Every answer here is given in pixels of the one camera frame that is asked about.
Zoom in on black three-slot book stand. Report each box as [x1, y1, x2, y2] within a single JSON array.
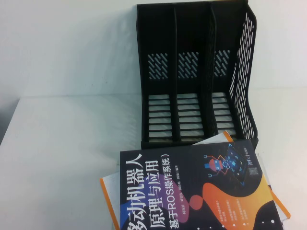
[[136, 0, 260, 154]]

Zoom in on white orange ROS2 book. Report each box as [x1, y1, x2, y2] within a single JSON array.
[[99, 130, 292, 230]]

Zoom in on books under the stack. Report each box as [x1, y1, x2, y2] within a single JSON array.
[[253, 150, 272, 186]]

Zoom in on dark mobile robot book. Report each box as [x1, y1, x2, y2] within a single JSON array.
[[118, 140, 283, 230]]

